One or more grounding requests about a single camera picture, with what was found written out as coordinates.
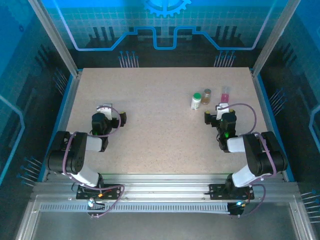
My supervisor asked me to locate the amber glass pill bottle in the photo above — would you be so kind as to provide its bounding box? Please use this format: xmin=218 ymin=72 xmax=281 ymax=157
xmin=201 ymin=88 xmax=213 ymax=106

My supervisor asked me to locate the slotted grey cable duct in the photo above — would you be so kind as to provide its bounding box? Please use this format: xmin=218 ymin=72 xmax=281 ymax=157
xmin=39 ymin=202 xmax=230 ymax=214

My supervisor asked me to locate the grey metal tray frame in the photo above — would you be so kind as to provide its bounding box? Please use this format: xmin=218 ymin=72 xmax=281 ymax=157
xmin=14 ymin=194 xmax=317 ymax=240

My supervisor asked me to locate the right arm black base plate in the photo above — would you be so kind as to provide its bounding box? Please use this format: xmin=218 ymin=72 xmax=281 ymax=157
xmin=208 ymin=183 xmax=255 ymax=201

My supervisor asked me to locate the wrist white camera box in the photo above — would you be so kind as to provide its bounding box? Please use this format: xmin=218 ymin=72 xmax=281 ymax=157
xmin=215 ymin=101 xmax=230 ymax=120
xmin=96 ymin=103 xmax=114 ymax=118

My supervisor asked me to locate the aluminium frame post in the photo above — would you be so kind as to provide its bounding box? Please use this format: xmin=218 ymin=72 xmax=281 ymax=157
xmin=252 ymin=0 xmax=302 ymax=76
xmin=27 ymin=0 xmax=81 ymax=78

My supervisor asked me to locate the small LED circuit board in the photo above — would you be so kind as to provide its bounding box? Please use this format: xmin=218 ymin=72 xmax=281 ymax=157
xmin=227 ymin=199 xmax=248 ymax=219
xmin=86 ymin=196 xmax=106 ymax=219

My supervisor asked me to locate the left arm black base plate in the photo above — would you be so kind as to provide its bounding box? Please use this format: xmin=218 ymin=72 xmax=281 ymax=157
xmin=75 ymin=183 xmax=121 ymax=201

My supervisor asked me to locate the aluminium mounting rail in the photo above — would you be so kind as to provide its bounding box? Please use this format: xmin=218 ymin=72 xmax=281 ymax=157
xmin=32 ymin=173 xmax=301 ymax=200

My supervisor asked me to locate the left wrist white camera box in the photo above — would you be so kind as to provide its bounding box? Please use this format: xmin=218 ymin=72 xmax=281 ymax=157
xmin=96 ymin=103 xmax=114 ymax=118

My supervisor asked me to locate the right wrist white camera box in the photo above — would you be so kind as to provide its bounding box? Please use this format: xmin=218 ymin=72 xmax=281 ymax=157
xmin=215 ymin=101 xmax=230 ymax=120

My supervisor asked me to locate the white pill bottle green cap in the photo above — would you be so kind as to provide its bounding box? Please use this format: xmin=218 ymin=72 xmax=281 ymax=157
xmin=190 ymin=92 xmax=202 ymax=111

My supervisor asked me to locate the blue aluminium table side rail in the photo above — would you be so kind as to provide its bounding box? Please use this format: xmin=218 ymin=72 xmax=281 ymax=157
xmin=251 ymin=71 xmax=295 ymax=182
xmin=37 ymin=71 xmax=82 ymax=182

